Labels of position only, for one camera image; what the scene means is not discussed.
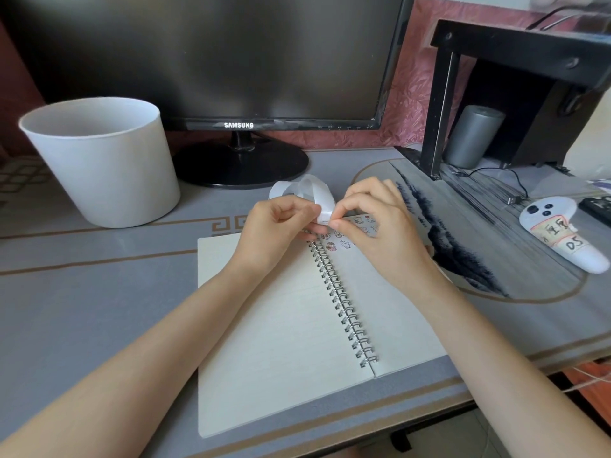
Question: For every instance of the grey cylindrical speaker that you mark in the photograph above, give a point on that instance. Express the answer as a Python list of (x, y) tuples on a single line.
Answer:
[(475, 138)]

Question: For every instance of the black plug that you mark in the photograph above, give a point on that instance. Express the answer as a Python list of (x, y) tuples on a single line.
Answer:
[(513, 200)]

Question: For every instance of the person's left hand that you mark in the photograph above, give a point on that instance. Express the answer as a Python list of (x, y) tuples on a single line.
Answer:
[(265, 231)]

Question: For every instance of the black computer monitor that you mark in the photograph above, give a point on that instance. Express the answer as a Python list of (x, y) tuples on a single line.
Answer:
[(215, 52)]

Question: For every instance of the white sticker strip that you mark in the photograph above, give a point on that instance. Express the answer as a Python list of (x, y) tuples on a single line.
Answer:
[(312, 188)]

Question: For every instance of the orange woven bag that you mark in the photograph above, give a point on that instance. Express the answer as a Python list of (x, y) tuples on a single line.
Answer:
[(592, 395)]

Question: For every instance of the white labelled VR controller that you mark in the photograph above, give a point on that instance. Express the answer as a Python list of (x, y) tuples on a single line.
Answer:
[(553, 228)]

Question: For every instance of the cream spiral notebook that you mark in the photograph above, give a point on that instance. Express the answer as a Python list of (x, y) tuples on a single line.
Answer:
[(272, 338)]

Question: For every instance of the person's right forearm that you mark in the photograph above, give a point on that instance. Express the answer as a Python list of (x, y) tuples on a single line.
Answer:
[(511, 367)]

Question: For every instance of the person's left forearm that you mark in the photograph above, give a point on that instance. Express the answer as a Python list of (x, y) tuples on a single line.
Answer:
[(133, 372)]

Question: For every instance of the white plastic waste bin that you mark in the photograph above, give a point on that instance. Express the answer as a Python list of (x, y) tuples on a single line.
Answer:
[(105, 176)]

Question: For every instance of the grey patterned desk mat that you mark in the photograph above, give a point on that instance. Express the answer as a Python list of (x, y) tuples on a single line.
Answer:
[(95, 305)]

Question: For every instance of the black shelf frame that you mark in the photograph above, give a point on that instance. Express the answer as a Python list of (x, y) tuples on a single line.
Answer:
[(439, 119)]

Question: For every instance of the person's right hand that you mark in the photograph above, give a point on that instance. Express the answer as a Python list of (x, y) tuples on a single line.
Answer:
[(391, 228)]

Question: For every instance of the blue striped cloth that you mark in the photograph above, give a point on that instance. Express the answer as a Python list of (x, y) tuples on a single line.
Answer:
[(601, 184)]

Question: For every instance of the black desk frame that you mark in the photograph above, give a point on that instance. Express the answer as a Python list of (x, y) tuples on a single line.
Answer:
[(401, 442)]

